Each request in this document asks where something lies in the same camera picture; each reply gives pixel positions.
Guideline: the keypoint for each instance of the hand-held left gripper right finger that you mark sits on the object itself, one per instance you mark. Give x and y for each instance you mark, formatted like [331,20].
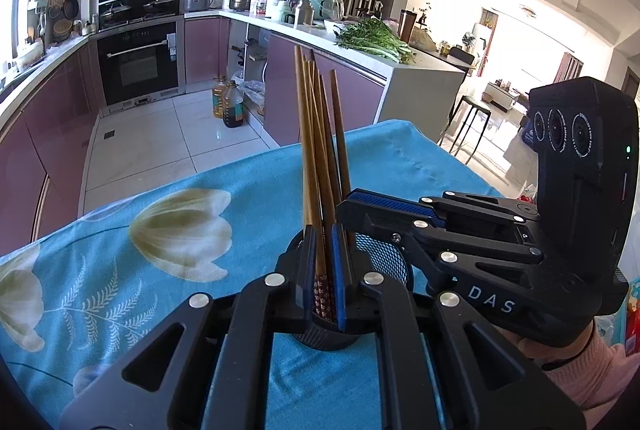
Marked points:
[341,275]

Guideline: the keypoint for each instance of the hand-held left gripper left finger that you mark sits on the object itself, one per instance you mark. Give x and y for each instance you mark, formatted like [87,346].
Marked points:
[311,270]

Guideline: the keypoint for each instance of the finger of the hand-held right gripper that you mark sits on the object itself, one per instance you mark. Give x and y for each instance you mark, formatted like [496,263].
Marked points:
[395,206]
[390,230]

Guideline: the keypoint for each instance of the wooden chopstick red patterned end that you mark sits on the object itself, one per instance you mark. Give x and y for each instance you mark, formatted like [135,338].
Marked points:
[322,280]

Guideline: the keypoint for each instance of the black mesh holder cup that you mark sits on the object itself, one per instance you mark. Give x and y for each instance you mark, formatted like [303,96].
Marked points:
[387,260]

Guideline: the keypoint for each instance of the bundle of wooden chopsticks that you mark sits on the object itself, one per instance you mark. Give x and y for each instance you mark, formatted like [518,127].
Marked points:
[306,135]

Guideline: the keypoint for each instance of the person's right forearm pink sleeve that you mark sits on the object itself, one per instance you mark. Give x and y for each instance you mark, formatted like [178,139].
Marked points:
[590,375]

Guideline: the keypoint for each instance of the blue floral tablecloth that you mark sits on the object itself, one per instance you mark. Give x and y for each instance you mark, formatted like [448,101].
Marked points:
[250,190]

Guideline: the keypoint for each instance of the pink lower cabinets peninsula side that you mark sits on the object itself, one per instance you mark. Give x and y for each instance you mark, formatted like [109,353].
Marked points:
[360,100]

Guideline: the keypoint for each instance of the white kitchen peninsula counter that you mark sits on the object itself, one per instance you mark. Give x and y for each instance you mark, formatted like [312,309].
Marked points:
[425,95]

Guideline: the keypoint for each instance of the green seat bar stool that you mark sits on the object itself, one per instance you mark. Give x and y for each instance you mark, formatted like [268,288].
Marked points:
[470,108]

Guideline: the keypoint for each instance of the white coffee table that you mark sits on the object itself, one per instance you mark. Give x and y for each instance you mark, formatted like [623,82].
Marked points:
[502,93]

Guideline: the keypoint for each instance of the dark dining table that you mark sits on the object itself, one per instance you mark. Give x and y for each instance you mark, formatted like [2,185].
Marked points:
[457,55]

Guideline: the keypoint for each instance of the bunch of leafy greens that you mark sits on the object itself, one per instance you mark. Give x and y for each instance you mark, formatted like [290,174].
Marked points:
[377,41]

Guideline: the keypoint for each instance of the tan plastic bag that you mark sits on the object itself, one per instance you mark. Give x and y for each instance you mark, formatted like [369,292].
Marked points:
[425,41]

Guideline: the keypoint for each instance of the brown tumbler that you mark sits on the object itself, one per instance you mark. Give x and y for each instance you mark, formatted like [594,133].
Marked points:
[406,25]

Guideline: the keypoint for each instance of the dark cooking oil bottle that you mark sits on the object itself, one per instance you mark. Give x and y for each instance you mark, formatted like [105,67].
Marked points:
[232,105]

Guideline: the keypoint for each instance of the clear plastic floor bag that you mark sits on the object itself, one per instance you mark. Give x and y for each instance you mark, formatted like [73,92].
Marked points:
[250,93]

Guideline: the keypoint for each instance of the white lidded container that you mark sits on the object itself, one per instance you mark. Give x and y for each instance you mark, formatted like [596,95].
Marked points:
[276,5]

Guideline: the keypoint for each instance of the floor drain cover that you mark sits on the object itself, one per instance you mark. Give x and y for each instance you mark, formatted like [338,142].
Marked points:
[108,135]

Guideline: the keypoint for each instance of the black integrated stove oven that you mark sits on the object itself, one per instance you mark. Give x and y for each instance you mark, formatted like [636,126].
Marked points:
[140,50]

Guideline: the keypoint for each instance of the silver toaster appliance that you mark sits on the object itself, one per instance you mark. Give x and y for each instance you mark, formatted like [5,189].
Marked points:
[196,0]

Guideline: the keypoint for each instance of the pink lower cabinets sink side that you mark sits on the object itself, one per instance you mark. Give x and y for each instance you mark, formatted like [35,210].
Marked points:
[45,135]

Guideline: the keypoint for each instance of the wok with glass lid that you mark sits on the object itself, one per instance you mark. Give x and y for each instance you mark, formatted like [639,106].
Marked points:
[115,10]
[159,5]

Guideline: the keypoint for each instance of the woven basket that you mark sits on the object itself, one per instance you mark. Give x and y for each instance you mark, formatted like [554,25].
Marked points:
[62,28]

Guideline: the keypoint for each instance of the hanging black frying pan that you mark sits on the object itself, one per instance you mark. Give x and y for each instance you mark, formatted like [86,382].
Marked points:
[71,8]

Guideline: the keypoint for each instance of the white bowl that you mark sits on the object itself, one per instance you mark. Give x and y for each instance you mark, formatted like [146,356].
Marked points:
[29,51]

